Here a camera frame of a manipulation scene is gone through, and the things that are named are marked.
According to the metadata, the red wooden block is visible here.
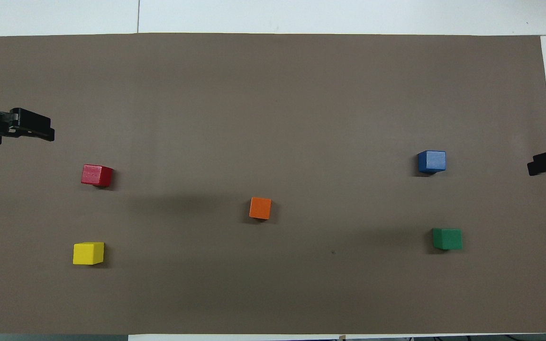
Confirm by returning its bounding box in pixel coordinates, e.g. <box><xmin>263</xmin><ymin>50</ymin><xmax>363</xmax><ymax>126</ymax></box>
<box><xmin>81</xmin><ymin>164</ymin><xmax>114</xmax><ymax>187</ymax></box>

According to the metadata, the blue wooden block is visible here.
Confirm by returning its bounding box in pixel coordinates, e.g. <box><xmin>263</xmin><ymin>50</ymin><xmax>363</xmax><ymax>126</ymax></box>
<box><xmin>418</xmin><ymin>150</ymin><xmax>447</xmax><ymax>174</ymax></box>

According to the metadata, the green wooden block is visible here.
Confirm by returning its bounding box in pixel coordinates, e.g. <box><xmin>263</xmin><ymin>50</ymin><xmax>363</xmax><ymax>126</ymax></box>
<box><xmin>432</xmin><ymin>228</ymin><xmax>463</xmax><ymax>251</ymax></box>

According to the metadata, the yellow wooden block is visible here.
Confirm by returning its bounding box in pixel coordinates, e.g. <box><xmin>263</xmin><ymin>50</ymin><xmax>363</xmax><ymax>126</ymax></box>
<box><xmin>73</xmin><ymin>242</ymin><xmax>105</xmax><ymax>266</ymax></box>

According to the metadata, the orange wooden block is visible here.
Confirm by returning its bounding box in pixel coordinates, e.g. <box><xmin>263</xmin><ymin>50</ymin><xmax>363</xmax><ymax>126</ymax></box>
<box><xmin>249</xmin><ymin>197</ymin><xmax>272</xmax><ymax>220</ymax></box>

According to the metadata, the brown paper table mat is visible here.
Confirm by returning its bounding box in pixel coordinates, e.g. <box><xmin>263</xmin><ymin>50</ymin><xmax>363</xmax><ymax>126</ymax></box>
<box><xmin>0</xmin><ymin>33</ymin><xmax>546</xmax><ymax>336</ymax></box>

